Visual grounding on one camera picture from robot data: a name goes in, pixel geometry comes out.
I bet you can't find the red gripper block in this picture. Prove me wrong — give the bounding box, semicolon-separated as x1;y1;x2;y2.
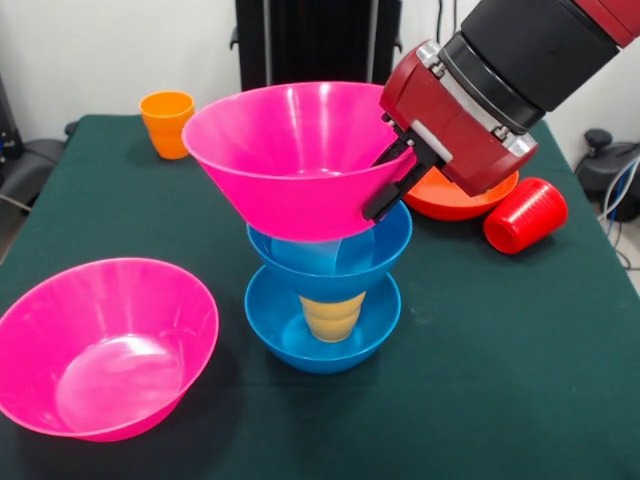
362;46;540;224

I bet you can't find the blue plastic bowl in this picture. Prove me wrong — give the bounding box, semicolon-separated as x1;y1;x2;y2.
246;199;414;304
244;267;402;376

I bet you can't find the pink plastic bowl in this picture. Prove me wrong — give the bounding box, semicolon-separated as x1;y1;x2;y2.
0;257;220;443
181;82;417;244

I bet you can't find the light blue plastic cup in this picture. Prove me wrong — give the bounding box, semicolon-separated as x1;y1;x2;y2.
272;238;346;276

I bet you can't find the red plastic cup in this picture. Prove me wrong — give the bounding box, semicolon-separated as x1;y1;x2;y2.
482;176;569;256

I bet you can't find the yellow plastic cup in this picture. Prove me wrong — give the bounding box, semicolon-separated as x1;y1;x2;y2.
298;292;368;344

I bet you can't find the red-orange plastic bowl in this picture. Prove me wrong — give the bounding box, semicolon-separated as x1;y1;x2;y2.
403;167;521;222

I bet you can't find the dark green table cloth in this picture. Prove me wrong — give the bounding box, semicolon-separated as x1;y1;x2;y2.
0;113;640;480

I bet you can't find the orange plastic cup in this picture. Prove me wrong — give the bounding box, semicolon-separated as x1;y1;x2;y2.
138;90;196;161

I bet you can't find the black upright post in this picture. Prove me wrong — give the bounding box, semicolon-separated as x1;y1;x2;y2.
229;0;404;94

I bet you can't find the black cable with plug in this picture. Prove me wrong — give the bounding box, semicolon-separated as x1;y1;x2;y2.
433;0;464;49

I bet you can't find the tangle of floor cables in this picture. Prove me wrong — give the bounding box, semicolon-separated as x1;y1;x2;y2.
597;159;640;271

